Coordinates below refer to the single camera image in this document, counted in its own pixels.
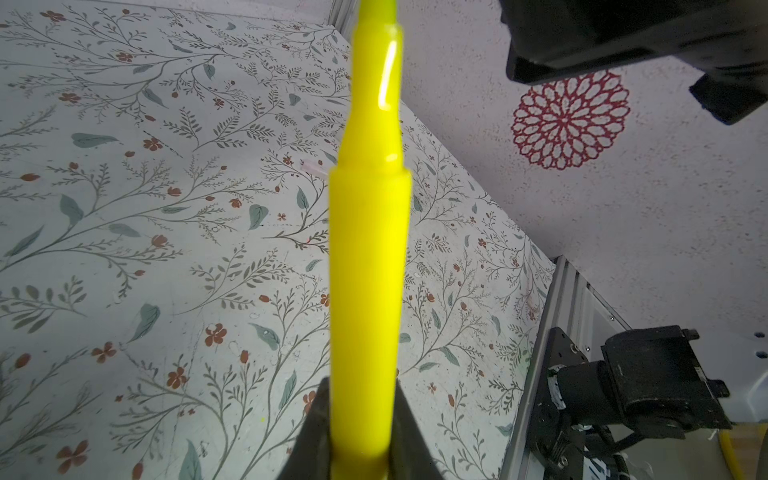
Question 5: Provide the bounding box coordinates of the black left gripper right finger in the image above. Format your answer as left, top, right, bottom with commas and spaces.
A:
389, 382, 443, 480

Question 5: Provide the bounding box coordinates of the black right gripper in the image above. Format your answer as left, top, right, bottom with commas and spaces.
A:
500, 0, 767, 125

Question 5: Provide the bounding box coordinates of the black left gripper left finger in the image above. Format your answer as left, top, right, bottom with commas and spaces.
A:
276, 377, 331, 480

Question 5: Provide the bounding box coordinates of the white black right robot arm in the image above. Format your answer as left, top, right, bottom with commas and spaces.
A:
501, 1, 767, 479

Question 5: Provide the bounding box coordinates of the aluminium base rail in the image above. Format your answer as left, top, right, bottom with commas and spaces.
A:
500, 256, 631, 479

